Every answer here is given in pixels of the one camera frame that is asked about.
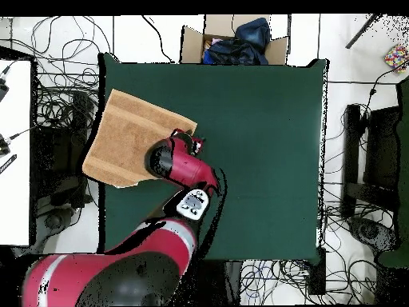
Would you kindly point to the orange terry towel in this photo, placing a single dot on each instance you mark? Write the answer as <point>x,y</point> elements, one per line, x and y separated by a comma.
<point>124,140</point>

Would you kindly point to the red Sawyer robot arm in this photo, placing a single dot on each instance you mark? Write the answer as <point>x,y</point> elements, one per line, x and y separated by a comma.
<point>185,163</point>

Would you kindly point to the colourful dotted item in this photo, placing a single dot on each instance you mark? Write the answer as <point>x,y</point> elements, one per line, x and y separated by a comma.
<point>396,57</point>

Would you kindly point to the dark green table cloth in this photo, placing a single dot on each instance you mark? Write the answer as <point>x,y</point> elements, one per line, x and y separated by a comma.
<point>255,144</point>

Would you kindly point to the cardboard box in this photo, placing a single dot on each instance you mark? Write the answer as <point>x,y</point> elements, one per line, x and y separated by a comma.
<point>191,44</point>

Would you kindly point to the dark blue clothing pile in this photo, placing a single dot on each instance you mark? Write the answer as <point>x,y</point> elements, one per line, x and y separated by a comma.
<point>243,48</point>

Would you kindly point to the black equipment stand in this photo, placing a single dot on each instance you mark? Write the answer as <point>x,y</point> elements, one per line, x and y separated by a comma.
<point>380,150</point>
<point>60,153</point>

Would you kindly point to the white side table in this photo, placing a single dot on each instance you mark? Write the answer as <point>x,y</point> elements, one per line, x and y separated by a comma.
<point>14,160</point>

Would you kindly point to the green covered furniture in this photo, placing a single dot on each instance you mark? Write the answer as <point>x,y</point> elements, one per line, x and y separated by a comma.
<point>403,192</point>

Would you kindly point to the grey metal bar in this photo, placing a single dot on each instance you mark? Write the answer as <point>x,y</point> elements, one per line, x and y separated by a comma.
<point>362,31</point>

